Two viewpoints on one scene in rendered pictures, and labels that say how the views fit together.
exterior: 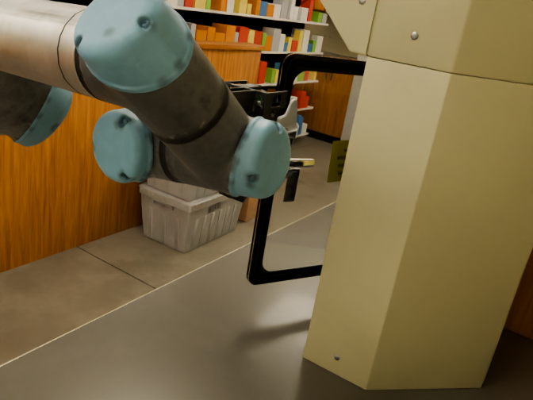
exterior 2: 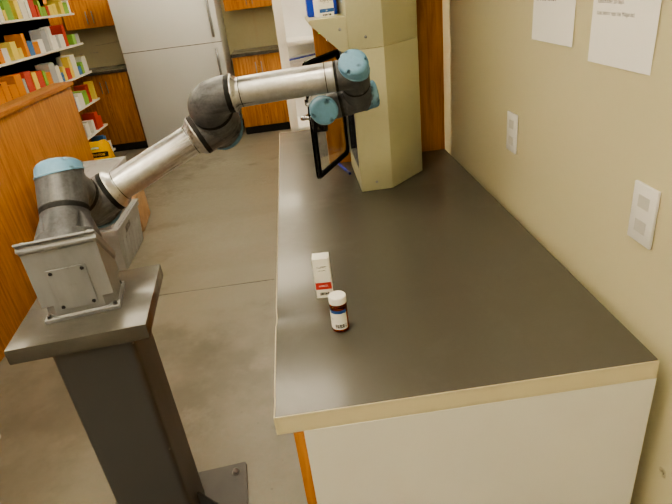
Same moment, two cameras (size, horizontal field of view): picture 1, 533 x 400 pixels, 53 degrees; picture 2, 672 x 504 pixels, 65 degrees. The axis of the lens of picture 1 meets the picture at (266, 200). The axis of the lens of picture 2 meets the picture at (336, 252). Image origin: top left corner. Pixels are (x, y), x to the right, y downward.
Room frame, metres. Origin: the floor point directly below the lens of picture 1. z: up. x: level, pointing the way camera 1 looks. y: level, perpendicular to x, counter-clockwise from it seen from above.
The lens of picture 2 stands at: (-0.70, 0.93, 1.61)
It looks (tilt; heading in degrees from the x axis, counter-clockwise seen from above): 27 degrees down; 328
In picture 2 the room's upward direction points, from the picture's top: 7 degrees counter-clockwise
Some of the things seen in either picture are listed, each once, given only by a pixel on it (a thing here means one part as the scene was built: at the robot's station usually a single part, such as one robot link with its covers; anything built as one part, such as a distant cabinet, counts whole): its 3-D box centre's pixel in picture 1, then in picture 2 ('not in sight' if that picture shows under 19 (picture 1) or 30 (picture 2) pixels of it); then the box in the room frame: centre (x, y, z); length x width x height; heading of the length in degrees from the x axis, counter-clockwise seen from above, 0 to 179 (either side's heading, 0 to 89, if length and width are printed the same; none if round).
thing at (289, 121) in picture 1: (289, 118); not in sight; (0.77, -0.01, 1.30); 0.09 x 0.03 x 0.06; 150
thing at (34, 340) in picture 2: not in sight; (93, 309); (0.65, 0.84, 0.92); 0.32 x 0.32 x 0.04; 66
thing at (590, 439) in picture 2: not in sight; (389, 308); (0.67, -0.15, 0.45); 2.05 x 0.67 x 0.90; 150
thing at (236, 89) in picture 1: (239, 120); not in sight; (0.69, 0.05, 1.31); 0.12 x 0.08 x 0.09; 150
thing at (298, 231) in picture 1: (337, 175); (327, 113); (0.91, -0.12, 1.19); 0.30 x 0.01 x 0.40; 123
